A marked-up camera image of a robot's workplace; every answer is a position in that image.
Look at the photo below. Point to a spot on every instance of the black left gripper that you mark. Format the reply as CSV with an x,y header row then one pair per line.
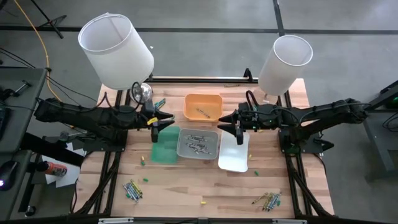
x,y
148,112

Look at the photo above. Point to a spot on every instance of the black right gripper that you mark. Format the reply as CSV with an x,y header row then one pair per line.
x,y
247,118

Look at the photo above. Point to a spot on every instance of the white plastic bin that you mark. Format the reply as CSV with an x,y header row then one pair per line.
x,y
233,155

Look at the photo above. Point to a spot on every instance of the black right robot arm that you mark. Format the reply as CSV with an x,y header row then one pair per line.
x,y
326,115

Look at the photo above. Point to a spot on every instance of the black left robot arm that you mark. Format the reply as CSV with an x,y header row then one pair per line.
x,y
93,119

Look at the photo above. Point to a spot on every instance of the orange plastic bin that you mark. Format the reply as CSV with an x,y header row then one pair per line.
x,y
214,105

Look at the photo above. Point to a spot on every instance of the grey plastic bin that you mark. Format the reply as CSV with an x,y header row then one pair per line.
x,y
211,137

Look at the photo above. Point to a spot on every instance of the translucent green plastic bin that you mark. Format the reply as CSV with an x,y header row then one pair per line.
x,y
164,152

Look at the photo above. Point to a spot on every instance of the black clamp hook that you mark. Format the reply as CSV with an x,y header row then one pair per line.
x,y
247,74

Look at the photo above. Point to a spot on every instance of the white shade lamp silver base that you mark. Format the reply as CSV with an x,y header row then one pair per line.
x,y
115,53

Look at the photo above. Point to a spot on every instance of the white paper sheets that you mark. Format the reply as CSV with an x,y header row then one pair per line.
x,y
70,175

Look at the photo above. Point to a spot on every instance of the black beam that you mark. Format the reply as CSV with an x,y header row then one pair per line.
x,y
53,149

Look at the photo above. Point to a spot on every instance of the orange spray can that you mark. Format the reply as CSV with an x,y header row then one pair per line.
x,y
54,169

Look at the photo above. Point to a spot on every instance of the grey side desk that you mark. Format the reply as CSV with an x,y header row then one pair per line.
x,y
25,81

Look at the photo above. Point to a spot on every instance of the black tripod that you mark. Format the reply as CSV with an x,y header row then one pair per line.
x,y
51,23

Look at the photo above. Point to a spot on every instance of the black caster wheel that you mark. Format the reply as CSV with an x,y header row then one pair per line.
x,y
30,211

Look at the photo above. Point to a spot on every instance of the black computer mouse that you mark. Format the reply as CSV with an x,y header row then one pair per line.
x,y
7,174

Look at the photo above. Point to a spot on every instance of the grey low desk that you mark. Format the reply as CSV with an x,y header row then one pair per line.
x,y
12,202

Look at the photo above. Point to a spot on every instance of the black metal table frame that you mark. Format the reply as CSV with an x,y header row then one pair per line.
x,y
202,80

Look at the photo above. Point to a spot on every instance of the silver metal bracket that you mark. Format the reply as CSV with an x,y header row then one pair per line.
x,y
289,221
115,220

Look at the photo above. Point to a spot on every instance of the black frame side table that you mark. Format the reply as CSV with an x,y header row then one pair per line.
x,y
373,124

